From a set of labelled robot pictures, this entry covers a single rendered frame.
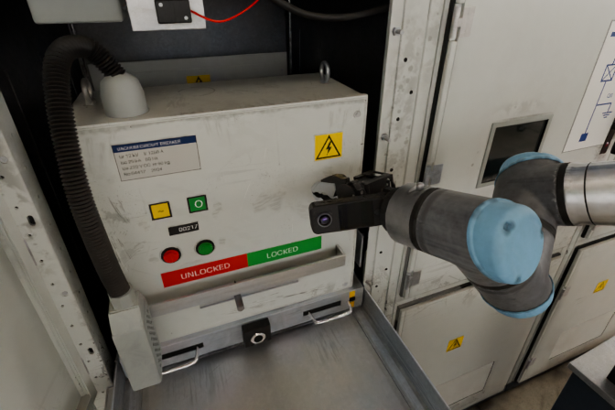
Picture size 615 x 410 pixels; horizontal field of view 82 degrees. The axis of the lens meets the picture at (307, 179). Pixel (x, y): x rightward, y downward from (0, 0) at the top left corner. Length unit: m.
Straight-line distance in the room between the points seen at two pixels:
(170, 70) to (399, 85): 0.73
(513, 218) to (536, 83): 0.52
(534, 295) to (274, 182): 0.43
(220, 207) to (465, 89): 0.51
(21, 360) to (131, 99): 0.44
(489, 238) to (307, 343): 0.57
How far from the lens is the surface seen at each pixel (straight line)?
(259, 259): 0.74
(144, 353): 0.69
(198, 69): 1.19
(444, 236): 0.45
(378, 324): 0.91
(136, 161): 0.60
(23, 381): 0.77
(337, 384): 0.84
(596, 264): 1.65
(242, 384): 0.85
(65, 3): 0.62
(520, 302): 0.55
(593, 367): 1.20
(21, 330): 0.75
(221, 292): 0.72
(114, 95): 0.60
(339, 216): 0.53
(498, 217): 0.43
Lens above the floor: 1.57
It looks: 29 degrees down
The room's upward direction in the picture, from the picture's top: straight up
